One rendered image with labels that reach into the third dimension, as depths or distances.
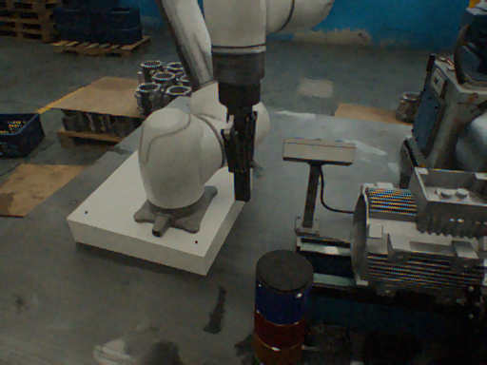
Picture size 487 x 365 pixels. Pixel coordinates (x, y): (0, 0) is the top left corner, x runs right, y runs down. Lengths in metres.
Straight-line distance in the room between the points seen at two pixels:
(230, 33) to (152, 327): 0.61
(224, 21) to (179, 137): 0.32
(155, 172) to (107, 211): 0.24
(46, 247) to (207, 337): 0.53
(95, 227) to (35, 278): 0.18
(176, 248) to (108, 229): 0.19
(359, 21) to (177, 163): 5.62
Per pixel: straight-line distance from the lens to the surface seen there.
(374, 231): 0.66
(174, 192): 0.88
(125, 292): 0.94
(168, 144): 0.82
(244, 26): 0.58
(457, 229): 0.70
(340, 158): 0.90
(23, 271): 1.08
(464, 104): 1.14
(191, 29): 0.99
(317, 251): 0.83
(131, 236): 0.95
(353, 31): 6.32
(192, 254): 0.89
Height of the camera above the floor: 1.50
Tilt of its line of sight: 35 degrees down
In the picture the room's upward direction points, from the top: straight up
